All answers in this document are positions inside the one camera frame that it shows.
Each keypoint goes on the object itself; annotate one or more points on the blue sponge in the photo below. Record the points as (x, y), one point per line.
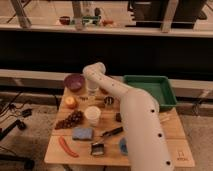
(80, 133)

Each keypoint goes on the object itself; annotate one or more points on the blue plastic cup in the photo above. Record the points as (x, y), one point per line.
(123, 147)

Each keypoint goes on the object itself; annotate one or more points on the purple bowl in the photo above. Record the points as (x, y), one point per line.
(74, 82)

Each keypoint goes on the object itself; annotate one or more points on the red bowl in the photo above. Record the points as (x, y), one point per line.
(104, 91)

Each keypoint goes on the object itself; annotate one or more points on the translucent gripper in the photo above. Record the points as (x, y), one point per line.
(92, 87)

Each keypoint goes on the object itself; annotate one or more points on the red chili pepper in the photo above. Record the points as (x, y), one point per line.
(66, 148)

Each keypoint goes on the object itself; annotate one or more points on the banana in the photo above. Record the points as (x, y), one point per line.
(164, 117)

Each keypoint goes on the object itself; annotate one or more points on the green plastic tray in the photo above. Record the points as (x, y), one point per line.
(158, 86)

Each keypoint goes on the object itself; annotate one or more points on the bunch of dark grapes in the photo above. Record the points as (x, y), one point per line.
(75, 118)

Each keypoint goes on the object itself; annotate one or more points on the peach fruit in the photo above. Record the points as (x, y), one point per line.
(71, 102)

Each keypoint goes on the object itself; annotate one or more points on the wooden table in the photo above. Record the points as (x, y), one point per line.
(173, 130)

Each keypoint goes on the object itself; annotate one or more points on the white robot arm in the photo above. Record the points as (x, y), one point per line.
(146, 143)

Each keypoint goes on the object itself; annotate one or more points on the white plastic cup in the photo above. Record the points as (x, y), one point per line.
(92, 114)

